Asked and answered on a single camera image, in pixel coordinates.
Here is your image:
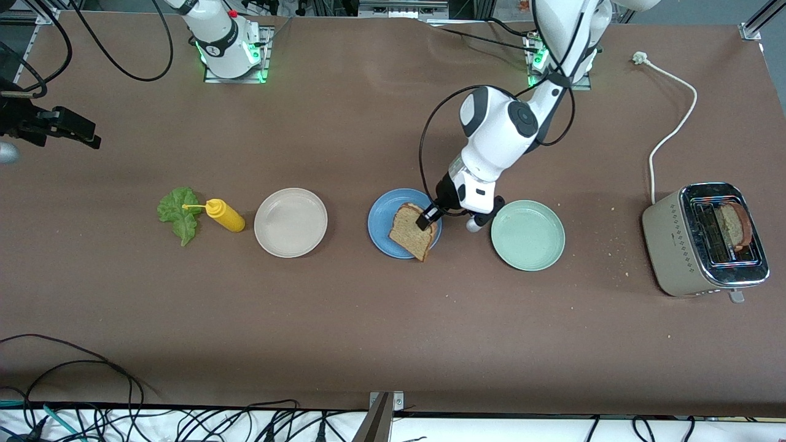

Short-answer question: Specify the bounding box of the green lettuce leaf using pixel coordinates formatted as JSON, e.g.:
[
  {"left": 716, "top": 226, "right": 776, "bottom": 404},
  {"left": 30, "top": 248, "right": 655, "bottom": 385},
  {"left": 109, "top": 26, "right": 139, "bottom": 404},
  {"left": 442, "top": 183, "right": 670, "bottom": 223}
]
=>
[{"left": 157, "top": 187, "right": 203, "bottom": 247}]

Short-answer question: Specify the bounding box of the yellow mustard squeeze bottle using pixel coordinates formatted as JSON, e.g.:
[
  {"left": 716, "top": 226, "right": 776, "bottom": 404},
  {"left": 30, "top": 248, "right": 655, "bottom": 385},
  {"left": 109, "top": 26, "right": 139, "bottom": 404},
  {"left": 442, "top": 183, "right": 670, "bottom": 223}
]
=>
[{"left": 182, "top": 198, "right": 246, "bottom": 233}]

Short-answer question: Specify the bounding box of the beige round plate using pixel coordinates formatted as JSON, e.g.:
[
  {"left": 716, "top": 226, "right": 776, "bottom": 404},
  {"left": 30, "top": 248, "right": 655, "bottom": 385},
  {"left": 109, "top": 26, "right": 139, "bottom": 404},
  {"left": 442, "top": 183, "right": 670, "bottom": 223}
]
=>
[{"left": 254, "top": 187, "right": 329, "bottom": 258}]

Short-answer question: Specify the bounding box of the white toaster power cable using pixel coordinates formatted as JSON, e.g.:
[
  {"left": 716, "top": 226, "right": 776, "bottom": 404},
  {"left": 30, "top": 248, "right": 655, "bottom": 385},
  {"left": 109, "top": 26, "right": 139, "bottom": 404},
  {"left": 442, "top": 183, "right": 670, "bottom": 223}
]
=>
[{"left": 632, "top": 52, "right": 699, "bottom": 206}]

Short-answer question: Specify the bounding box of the grey metal bar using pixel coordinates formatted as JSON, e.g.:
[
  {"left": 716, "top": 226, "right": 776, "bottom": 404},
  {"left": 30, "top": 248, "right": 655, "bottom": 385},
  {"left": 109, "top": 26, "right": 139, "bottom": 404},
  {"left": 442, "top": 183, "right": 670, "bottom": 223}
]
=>
[{"left": 352, "top": 393, "right": 394, "bottom": 442}]

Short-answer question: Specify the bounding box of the grey equipment box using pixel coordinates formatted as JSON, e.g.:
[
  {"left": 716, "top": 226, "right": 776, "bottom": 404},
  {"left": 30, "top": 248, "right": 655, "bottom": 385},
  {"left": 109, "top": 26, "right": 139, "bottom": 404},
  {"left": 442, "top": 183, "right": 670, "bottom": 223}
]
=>
[{"left": 358, "top": 0, "right": 450, "bottom": 18}]

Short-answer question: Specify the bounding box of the blue round plate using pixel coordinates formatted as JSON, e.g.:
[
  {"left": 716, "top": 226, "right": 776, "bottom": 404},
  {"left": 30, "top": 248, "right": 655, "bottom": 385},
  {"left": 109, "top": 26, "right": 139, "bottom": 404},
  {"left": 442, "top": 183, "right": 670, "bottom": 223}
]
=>
[{"left": 367, "top": 188, "right": 443, "bottom": 260}]

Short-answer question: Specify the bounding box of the brown bread slice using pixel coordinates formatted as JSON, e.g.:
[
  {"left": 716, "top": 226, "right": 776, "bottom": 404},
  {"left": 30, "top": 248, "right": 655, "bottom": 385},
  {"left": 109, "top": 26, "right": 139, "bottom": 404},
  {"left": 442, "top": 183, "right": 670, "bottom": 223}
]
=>
[
  {"left": 388, "top": 203, "right": 440, "bottom": 262},
  {"left": 717, "top": 203, "right": 753, "bottom": 250}
]

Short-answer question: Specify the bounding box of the silver corner bracket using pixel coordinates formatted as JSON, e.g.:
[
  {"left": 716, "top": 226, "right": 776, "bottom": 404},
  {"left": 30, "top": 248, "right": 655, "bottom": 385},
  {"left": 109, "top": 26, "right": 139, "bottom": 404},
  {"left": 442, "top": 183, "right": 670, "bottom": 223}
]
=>
[{"left": 368, "top": 391, "right": 405, "bottom": 411}]

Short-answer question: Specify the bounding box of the beige chrome toaster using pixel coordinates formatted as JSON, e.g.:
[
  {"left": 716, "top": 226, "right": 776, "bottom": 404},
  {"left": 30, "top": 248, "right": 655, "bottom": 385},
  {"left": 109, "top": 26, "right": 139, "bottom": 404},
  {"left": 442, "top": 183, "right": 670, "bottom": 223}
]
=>
[{"left": 641, "top": 182, "right": 771, "bottom": 304}]

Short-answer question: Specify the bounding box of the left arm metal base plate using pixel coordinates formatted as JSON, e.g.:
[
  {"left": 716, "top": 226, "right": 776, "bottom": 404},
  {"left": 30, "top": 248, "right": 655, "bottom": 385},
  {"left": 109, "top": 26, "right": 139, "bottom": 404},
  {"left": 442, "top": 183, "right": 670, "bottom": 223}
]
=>
[{"left": 527, "top": 34, "right": 591, "bottom": 91}]

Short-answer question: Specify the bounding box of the aluminium frame profile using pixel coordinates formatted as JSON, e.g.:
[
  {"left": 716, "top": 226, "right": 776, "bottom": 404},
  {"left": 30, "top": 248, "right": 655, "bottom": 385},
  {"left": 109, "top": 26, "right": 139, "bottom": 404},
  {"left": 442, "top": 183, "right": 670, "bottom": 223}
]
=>
[
  {"left": 0, "top": 7, "right": 60, "bottom": 87},
  {"left": 740, "top": 0, "right": 786, "bottom": 41}
]

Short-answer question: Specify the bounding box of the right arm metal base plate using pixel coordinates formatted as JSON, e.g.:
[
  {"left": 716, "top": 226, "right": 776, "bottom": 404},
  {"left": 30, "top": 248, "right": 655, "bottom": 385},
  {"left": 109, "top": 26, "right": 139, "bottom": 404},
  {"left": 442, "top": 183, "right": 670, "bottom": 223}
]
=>
[{"left": 204, "top": 28, "right": 271, "bottom": 84}]

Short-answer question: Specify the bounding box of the pale green round plate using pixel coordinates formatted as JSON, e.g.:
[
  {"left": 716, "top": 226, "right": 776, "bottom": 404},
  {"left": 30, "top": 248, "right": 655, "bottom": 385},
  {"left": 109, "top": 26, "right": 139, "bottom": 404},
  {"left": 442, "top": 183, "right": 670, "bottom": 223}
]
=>
[{"left": 490, "top": 200, "right": 566, "bottom": 272}]

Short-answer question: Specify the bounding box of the teal cable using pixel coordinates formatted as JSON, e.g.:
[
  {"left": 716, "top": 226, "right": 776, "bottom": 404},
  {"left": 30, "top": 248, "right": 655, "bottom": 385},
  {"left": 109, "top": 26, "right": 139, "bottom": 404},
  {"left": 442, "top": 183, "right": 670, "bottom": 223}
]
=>
[{"left": 0, "top": 400, "right": 84, "bottom": 442}]

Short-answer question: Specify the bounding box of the long looped black cable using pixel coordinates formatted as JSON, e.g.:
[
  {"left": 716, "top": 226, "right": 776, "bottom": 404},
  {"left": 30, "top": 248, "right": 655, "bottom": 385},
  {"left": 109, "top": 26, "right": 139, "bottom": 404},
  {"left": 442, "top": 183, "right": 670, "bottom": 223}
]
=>
[{"left": 0, "top": 334, "right": 146, "bottom": 425}]

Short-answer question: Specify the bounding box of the black base cable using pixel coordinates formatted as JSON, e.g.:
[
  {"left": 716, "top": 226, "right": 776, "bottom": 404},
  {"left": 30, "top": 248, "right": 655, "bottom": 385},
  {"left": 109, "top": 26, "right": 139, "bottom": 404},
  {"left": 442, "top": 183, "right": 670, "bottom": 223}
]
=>
[
  {"left": 437, "top": 27, "right": 541, "bottom": 55},
  {"left": 479, "top": 17, "right": 536, "bottom": 37}
]

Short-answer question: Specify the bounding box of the brown table cover sheet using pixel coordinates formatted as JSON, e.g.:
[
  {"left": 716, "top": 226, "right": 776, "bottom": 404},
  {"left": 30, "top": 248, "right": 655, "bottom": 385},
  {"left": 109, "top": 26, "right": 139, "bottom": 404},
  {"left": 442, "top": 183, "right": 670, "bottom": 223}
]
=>
[{"left": 0, "top": 11, "right": 786, "bottom": 419}]

